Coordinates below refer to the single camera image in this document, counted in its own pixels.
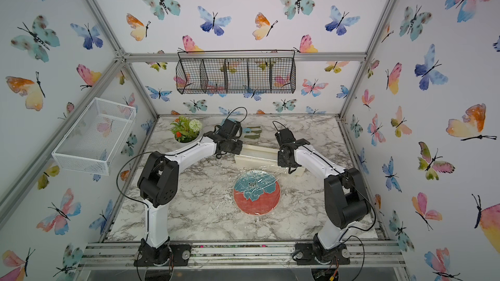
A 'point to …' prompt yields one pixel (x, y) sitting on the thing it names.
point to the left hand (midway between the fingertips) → (239, 145)
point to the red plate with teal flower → (256, 192)
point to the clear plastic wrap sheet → (279, 176)
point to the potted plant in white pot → (185, 131)
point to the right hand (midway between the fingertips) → (289, 159)
